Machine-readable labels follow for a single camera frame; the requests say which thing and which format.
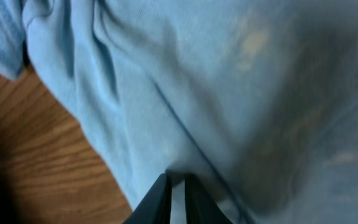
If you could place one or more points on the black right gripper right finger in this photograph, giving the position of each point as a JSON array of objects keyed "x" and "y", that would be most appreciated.
[{"x": 200, "y": 206}]

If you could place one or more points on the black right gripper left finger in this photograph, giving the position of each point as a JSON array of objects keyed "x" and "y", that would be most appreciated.
[{"x": 155, "y": 207}]

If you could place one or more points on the light blue t-shirt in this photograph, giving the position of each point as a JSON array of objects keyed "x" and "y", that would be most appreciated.
[{"x": 259, "y": 99}]

